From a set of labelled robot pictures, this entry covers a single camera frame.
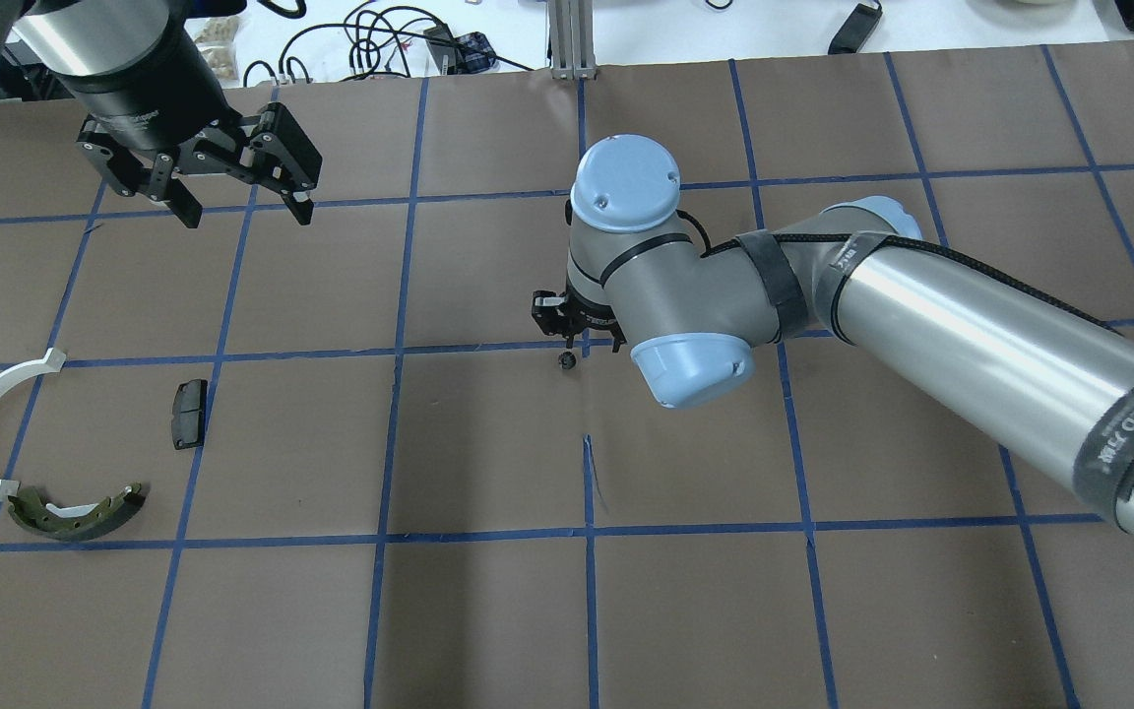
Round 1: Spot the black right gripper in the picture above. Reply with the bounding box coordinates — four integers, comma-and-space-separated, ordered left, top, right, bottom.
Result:
531, 290, 627, 354

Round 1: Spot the black brake pad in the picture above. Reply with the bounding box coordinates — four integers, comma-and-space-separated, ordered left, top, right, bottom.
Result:
170, 380, 209, 450

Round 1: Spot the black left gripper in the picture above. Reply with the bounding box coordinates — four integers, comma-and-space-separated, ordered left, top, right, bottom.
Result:
60, 20, 324, 229

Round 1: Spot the aluminium frame post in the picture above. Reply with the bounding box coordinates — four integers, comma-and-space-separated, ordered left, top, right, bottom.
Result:
544, 0, 598, 81

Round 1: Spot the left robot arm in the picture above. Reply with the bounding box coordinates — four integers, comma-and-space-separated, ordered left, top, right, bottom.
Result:
0, 1, 323, 228

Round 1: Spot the black power adapter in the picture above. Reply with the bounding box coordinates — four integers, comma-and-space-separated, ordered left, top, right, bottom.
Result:
827, 1, 885, 54

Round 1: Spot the olive green brake shoe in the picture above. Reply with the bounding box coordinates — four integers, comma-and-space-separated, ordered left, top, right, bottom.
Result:
6, 482, 149, 545

